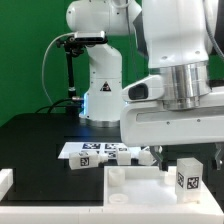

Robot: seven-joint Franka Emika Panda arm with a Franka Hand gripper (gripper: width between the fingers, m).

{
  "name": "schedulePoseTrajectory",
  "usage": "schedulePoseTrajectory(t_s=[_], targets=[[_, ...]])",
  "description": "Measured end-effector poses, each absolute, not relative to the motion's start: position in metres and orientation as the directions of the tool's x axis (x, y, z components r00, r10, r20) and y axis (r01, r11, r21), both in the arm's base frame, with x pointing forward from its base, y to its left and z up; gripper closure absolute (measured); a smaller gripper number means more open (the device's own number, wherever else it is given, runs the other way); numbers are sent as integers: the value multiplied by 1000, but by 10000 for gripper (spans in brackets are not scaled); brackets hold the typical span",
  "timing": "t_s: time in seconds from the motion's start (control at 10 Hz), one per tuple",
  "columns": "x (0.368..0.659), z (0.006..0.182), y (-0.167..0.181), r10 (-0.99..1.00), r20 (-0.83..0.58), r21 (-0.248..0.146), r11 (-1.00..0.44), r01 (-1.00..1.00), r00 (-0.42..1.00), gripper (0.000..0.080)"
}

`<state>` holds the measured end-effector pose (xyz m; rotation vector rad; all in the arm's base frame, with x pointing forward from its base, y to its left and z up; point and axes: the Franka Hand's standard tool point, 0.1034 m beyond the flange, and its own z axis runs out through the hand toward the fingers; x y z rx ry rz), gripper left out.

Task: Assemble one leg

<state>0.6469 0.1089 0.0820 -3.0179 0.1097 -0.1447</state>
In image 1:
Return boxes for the black camera stand pole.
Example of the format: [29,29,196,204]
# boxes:
[66,50,78,115]

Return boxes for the black base cables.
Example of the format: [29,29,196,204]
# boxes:
[34,97,84,115]

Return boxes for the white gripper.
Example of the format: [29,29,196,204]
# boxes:
[120,98,224,171]

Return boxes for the white square tabletop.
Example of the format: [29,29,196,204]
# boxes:
[103,166,223,215]

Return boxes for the white marker sheet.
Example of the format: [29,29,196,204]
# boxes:
[58,142,141,159]

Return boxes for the grey camera cable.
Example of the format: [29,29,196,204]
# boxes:
[41,32,76,105]

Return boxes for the black camera on stand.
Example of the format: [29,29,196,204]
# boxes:
[56,31,108,48]

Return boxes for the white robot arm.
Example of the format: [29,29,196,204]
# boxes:
[120,0,224,152]

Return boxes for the white U-shaped fence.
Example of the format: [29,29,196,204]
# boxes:
[0,169,224,224]

